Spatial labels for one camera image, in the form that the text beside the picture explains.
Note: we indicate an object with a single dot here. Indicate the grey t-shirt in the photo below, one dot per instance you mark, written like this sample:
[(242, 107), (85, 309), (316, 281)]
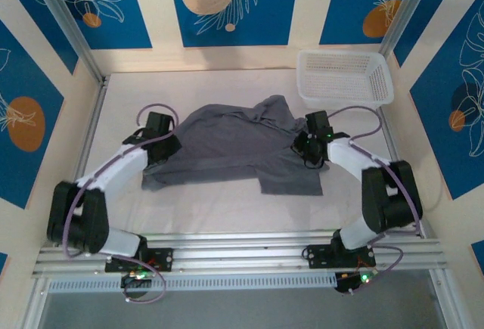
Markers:
[(227, 143)]

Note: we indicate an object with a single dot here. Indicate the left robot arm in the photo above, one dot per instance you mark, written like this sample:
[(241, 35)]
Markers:
[(83, 215)]

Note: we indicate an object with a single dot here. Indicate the white plastic basket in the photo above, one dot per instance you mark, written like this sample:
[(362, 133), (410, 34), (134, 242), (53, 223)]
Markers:
[(340, 75)]

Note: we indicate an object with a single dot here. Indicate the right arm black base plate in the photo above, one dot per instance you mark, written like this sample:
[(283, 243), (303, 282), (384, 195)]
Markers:
[(317, 255)]

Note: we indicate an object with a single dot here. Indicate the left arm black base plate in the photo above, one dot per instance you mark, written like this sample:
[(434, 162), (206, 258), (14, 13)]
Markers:
[(162, 259)]

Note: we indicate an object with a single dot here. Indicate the wide aluminium mounting rail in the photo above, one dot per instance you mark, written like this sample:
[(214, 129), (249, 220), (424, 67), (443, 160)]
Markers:
[(246, 253)]

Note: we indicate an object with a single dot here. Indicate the aluminium frame post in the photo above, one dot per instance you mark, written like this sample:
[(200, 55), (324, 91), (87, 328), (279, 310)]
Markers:
[(442, 298), (407, 4), (70, 22), (36, 302)]

